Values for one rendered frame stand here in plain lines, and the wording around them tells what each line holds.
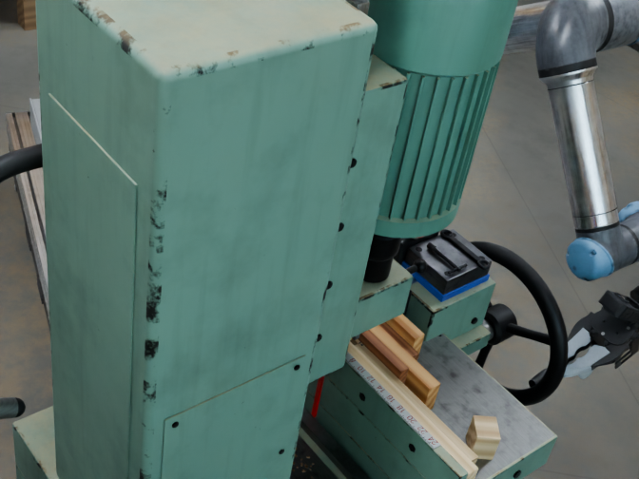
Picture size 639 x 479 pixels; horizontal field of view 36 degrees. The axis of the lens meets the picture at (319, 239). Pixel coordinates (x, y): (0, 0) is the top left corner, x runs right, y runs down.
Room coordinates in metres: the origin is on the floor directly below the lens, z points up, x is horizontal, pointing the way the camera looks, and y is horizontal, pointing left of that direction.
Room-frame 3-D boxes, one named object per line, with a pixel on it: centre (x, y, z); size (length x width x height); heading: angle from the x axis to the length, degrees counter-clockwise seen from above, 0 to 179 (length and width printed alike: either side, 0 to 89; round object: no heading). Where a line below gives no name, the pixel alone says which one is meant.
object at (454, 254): (1.16, -0.18, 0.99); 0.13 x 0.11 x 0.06; 44
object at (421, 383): (1.01, -0.10, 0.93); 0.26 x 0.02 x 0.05; 44
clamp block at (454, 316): (1.15, -0.18, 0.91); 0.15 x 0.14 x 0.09; 44
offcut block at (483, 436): (0.87, -0.26, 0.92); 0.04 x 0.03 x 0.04; 8
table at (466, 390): (1.09, -0.12, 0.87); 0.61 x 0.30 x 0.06; 44
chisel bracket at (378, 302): (0.97, -0.06, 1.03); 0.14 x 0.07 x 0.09; 134
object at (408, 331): (1.06, -0.11, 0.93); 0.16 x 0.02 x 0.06; 44
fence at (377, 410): (0.99, -0.01, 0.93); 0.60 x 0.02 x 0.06; 44
